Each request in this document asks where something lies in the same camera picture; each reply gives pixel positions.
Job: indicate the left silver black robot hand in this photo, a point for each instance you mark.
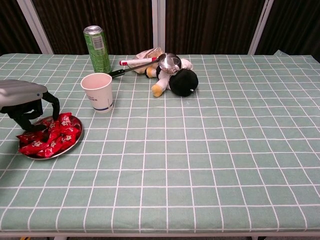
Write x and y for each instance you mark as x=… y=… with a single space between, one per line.
x=20 y=92

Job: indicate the red candy pile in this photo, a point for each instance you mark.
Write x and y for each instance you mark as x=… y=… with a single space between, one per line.
x=57 y=140

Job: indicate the round steel plate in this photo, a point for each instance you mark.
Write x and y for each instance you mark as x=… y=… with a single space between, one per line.
x=78 y=130

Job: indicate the white paper cup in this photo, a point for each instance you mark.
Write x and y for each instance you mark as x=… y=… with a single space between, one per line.
x=100 y=97

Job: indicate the dark brown partition screen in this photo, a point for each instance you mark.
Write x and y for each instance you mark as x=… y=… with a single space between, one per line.
x=10 y=25
x=295 y=25
x=212 y=25
x=70 y=25

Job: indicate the green drink can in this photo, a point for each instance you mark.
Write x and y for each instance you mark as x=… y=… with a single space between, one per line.
x=98 y=52

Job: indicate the red white marker pen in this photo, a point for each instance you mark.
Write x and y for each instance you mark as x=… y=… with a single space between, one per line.
x=135 y=61

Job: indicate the clear snack bag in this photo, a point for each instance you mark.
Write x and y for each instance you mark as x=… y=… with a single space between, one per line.
x=150 y=53

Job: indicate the black white penguin plush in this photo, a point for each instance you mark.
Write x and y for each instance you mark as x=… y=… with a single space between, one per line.
x=183 y=82

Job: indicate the green checked tablecloth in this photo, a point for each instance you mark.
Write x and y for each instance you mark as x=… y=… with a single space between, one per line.
x=200 y=150

